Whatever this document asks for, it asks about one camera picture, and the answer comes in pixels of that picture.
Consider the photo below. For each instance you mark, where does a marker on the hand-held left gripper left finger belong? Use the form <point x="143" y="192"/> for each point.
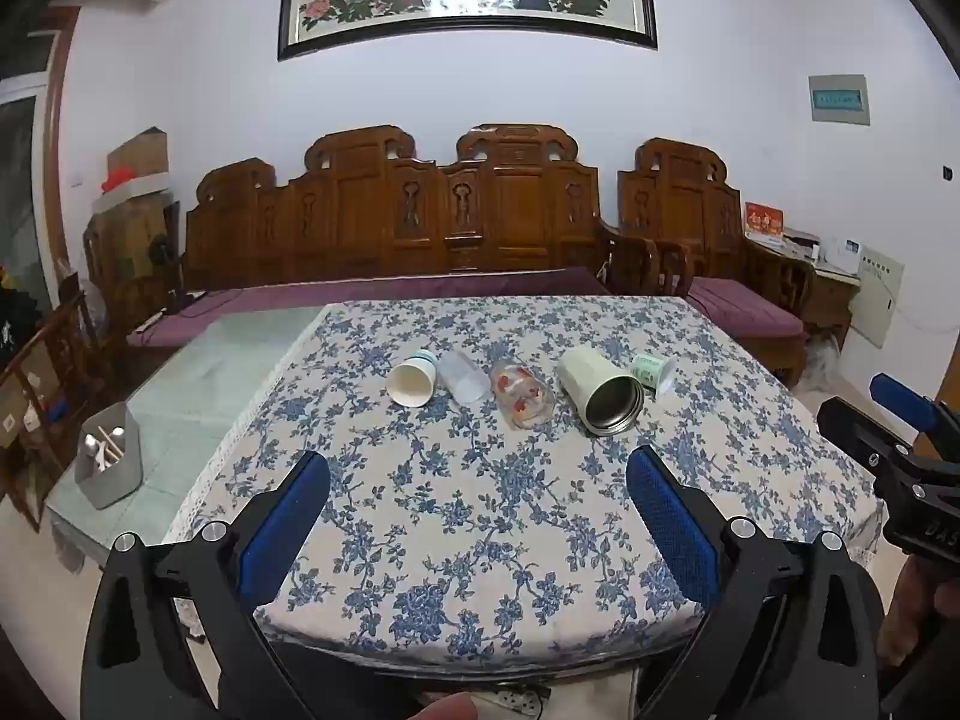
<point x="289" y="521"/>

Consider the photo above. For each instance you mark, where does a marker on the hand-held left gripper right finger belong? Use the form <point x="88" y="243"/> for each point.
<point x="671" y="521"/>

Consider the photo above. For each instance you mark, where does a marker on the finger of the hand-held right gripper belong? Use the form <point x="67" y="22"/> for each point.
<point x="859" y="431"/>
<point x="900" y="394"/>

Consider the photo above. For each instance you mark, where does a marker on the cream steel-lined cup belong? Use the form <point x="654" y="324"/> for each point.
<point x="604" y="399"/>

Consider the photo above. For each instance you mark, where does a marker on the small green label cup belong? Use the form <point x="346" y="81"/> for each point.
<point x="651" y="373"/>

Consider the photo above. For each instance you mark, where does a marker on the white paper cup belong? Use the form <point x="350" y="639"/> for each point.
<point x="411" y="386"/>

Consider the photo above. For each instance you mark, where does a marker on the red printed glass cup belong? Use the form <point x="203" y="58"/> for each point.
<point x="521" y="399"/>

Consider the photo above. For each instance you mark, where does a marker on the clear plastic cup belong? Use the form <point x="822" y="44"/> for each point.
<point x="465" y="381"/>

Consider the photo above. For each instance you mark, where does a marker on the person's right hand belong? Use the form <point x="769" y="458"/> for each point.
<point x="916" y="607"/>

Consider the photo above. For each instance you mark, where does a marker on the person's left hand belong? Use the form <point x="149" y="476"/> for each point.
<point x="448" y="709"/>

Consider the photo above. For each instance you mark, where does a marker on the clear plastic bag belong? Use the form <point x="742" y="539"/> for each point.
<point x="821" y="361"/>

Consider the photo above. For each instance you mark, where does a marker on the wooden side table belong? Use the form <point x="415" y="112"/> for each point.
<point x="821" y="292"/>

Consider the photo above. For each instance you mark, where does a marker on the white box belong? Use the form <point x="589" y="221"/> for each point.
<point x="844" y="253"/>

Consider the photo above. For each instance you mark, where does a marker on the green glass coffee table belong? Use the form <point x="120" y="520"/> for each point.
<point x="202" y="390"/>

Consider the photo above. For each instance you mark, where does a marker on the short purple seat cushion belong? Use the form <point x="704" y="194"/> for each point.
<point x="742" y="311"/>

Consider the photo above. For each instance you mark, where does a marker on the blue floral tablecloth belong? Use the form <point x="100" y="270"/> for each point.
<point x="465" y="510"/>

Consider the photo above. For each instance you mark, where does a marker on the grey plastic holder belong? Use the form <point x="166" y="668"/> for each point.
<point x="111" y="469"/>

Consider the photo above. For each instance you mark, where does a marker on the red gift box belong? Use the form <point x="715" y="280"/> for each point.
<point x="763" y="222"/>

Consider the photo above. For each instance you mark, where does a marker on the white power strip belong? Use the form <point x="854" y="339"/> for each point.
<point x="514" y="699"/>

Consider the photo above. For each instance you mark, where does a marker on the long purple seat cushion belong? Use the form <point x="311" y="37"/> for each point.
<point x="360" y="292"/>

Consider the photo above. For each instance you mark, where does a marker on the wooden side chair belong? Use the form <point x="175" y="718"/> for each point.
<point x="52" y="390"/>

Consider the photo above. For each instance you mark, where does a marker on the carved wooden armchair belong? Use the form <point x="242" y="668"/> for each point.
<point x="682" y="202"/>

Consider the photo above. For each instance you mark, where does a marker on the large brown cabinet box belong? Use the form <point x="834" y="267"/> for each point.
<point x="127" y="240"/>

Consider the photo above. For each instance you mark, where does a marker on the carved wooden sofa bench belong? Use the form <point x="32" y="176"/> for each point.
<point x="420" y="210"/>

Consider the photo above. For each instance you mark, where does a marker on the red cloth item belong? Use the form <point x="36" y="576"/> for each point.
<point x="120" y="180"/>

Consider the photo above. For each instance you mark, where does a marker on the brown cardboard box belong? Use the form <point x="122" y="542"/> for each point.
<point x="139" y="152"/>

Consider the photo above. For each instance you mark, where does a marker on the beige wall distribution panel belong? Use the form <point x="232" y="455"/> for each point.
<point x="876" y="296"/>

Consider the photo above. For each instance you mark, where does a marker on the grey wall electric box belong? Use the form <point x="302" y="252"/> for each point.
<point x="838" y="99"/>

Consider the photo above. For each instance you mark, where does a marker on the wooden door frame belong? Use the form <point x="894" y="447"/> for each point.
<point x="54" y="135"/>

